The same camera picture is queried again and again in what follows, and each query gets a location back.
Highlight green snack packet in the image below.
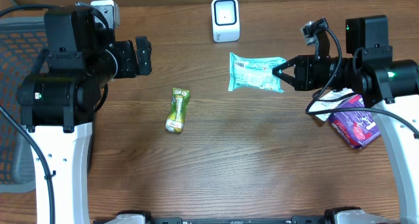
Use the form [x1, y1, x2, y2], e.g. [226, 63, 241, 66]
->
[166, 88, 191, 133]

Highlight purple sanitary pad pack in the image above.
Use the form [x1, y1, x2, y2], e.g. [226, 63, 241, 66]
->
[328, 111, 380, 149]

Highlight white barcode scanner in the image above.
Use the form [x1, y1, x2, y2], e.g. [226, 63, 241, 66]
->
[211, 0, 240, 43]

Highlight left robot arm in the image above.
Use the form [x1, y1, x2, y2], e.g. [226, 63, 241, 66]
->
[17, 5, 152, 223]

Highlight white tube gold cap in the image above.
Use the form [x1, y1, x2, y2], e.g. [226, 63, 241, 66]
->
[309, 88, 355, 112]

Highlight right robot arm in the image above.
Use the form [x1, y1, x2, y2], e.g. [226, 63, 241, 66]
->
[272, 15, 418, 223]

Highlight grey plastic mesh basket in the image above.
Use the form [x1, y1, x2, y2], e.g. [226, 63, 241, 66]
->
[0, 16, 96, 194]

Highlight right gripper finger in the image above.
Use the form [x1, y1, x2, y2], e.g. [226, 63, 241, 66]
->
[272, 57, 297, 73]
[272, 71, 296, 87]

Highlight mint green wipes pack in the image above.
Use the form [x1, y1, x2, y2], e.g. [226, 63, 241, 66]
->
[228, 52, 286, 93]

